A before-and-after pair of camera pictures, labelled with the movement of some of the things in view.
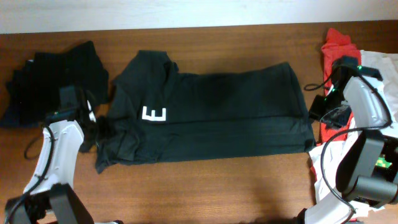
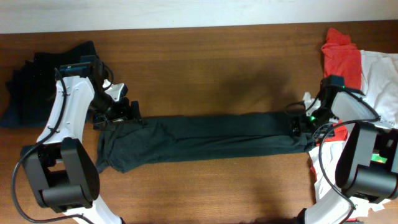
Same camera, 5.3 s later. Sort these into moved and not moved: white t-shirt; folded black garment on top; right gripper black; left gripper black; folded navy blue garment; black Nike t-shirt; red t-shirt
Moved: right gripper black; left gripper black; black Nike t-shirt
Not moved: red t-shirt; folded navy blue garment; folded black garment on top; white t-shirt
